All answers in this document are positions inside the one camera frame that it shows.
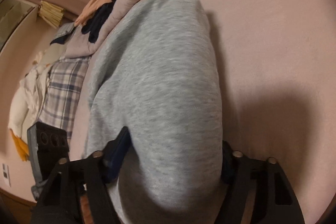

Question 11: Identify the grey sweatshirt with white lining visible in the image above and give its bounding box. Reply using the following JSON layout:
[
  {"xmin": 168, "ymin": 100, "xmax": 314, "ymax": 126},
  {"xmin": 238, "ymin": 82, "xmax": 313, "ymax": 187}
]
[{"xmin": 85, "ymin": 0, "xmax": 223, "ymax": 223}]

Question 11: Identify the white plush toy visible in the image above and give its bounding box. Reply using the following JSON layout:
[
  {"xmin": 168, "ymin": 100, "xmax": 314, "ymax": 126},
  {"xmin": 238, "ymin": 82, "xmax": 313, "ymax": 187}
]
[{"xmin": 7, "ymin": 51, "xmax": 53, "ymax": 161}]

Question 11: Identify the plaid pillow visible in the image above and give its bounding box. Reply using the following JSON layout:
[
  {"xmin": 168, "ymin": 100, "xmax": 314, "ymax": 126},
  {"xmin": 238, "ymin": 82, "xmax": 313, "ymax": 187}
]
[{"xmin": 38, "ymin": 57, "xmax": 91, "ymax": 140}]

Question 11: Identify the grey folded garment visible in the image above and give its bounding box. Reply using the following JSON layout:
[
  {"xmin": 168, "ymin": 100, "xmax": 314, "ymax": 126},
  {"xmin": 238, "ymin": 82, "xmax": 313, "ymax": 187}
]
[{"xmin": 50, "ymin": 22, "xmax": 75, "ymax": 45}]

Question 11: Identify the dark navy garment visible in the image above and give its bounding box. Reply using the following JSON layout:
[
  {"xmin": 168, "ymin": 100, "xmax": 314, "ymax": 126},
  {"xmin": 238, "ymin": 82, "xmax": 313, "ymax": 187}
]
[{"xmin": 81, "ymin": 0, "xmax": 117, "ymax": 44}]

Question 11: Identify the stack of yellowish books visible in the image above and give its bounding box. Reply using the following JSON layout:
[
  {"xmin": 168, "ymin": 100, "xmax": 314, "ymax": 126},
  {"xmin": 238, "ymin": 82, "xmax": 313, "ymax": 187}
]
[{"xmin": 38, "ymin": 1, "xmax": 65, "ymax": 28}]

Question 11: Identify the pink bed sheet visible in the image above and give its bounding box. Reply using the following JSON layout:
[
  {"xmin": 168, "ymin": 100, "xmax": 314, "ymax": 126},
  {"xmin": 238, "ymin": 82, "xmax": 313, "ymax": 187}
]
[{"xmin": 71, "ymin": 0, "xmax": 335, "ymax": 223}]

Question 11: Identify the peach garment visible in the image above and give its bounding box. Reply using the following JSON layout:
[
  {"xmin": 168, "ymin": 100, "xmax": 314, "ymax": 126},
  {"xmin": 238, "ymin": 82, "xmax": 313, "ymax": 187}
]
[{"xmin": 74, "ymin": 0, "xmax": 112, "ymax": 27}]

